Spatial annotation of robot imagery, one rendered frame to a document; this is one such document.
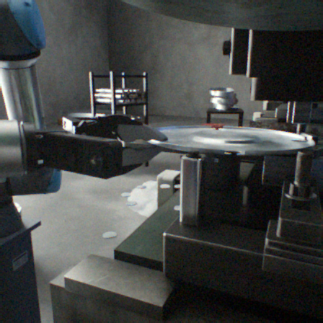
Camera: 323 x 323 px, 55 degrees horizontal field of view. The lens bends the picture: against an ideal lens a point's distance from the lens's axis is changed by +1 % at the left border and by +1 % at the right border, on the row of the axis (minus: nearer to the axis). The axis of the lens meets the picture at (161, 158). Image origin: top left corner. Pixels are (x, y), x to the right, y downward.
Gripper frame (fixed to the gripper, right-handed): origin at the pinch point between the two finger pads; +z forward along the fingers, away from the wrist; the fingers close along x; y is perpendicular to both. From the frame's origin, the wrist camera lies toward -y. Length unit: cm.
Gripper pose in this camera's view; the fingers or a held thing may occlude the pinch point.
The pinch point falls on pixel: (162, 142)
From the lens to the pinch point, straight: 48.7
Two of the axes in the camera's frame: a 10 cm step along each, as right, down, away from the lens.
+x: -0.3, 9.7, 2.3
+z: 8.8, -0.8, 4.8
